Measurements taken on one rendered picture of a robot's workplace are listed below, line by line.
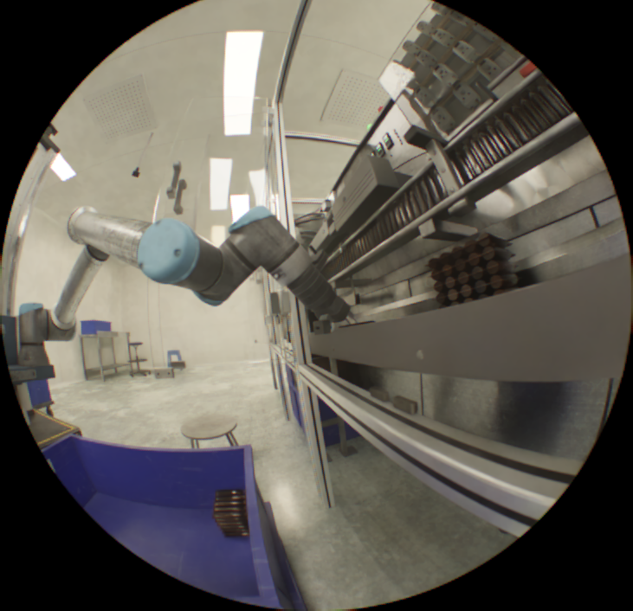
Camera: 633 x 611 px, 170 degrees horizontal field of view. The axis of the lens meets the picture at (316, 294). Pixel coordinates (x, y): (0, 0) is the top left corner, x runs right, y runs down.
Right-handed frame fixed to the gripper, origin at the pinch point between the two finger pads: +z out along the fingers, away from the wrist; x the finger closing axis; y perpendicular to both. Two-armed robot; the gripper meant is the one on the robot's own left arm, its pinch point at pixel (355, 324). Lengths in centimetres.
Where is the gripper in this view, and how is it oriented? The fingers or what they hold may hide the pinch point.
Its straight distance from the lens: 55.4
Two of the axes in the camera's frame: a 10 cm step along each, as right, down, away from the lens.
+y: -4.3, 6.9, -5.9
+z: 6.3, 6.9, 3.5
